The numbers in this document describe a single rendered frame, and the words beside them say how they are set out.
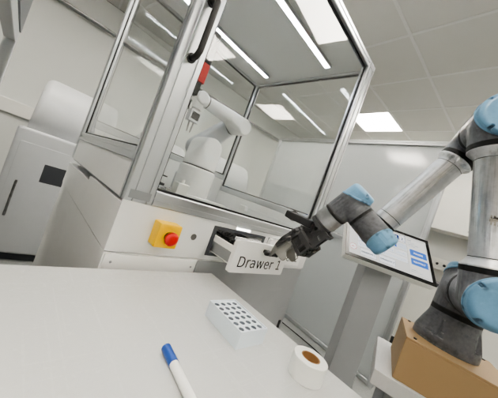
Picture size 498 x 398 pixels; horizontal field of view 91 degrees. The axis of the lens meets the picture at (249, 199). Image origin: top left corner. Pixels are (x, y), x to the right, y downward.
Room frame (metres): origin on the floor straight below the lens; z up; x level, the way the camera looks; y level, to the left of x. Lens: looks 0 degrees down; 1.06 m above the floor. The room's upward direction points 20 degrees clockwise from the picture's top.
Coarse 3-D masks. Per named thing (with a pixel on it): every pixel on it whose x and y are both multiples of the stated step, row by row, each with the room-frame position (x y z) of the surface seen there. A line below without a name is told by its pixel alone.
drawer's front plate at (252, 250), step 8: (240, 240) 0.77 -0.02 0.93; (248, 240) 0.82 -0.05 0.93; (232, 248) 0.78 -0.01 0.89; (240, 248) 0.78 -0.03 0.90; (248, 248) 0.81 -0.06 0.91; (256, 248) 0.83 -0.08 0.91; (264, 248) 0.86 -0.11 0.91; (272, 248) 0.89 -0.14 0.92; (232, 256) 0.77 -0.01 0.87; (240, 256) 0.79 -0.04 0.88; (248, 256) 0.82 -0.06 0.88; (256, 256) 0.84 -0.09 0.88; (264, 256) 0.87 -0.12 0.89; (232, 264) 0.78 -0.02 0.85; (240, 264) 0.80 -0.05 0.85; (248, 264) 0.83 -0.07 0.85; (256, 264) 0.86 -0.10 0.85; (264, 264) 0.89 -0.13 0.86; (272, 264) 0.92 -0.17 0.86; (280, 264) 0.95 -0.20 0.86; (240, 272) 0.81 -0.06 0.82; (248, 272) 0.84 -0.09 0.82; (256, 272) 0.87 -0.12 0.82; (264, 272) 0.90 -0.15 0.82; (272, 272) 0.93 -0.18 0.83; (280, 272) 0.97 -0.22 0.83
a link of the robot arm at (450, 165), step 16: (448, 144) 0.73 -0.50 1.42; (448, 160) 0.70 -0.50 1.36; (464, 160) 0.68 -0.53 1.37; (432, 176) 0.71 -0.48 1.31; (448, 176) 0.70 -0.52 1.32; (400, 192) 0.76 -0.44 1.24; (416, 192) 0.72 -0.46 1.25; (432, 192) 0.71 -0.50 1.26; (384, 208) 0.76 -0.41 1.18; (400, 208) 0.73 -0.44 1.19; (416, 208) 0.73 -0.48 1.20; (400, 224) 0.75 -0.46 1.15
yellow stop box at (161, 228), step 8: (160, 224) 0.68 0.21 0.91; (168, 224) 0.70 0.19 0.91; (176, 224) 0.74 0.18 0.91; (152, 232) 0.71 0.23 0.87; (160, 232) 0.69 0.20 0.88; (168, 232) 0.70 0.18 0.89; (176, 232) 0.72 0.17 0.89; (152, 240) 0.69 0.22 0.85; (160, 240) 0.69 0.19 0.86; (168, 248) 0.72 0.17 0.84
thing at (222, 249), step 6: (216, 240) 0.87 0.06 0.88; (222, 240) 0.85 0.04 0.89; (216, 246) 0.86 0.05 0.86; (222, 246) 0.84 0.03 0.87; (228, 246) 0.82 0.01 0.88; (216, 252) 0.85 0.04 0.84; (222, 252) 0.83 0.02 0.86; (228, 252) 0.81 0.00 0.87; (222, 258) 0.83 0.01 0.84; (228, 258) 0.81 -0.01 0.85
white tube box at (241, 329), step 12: (216, 300) 0.60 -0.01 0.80; (228, 300) 0.62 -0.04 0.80; (216, 312) 0.56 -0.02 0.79; (228, 312) 0.57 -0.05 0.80; (240, 312) 0.59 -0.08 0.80; (216, 324) 0.55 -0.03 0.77; (228, 324) 0.52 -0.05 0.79; (240, 324) 0.53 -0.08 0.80; (252, 324) 0.55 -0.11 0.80; (228, 336) 0.52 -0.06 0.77; (240, 336) 0.50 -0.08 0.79; (252, 336) 0.52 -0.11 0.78; (264, 336) 0.55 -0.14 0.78; (240, 348) 0.51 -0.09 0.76
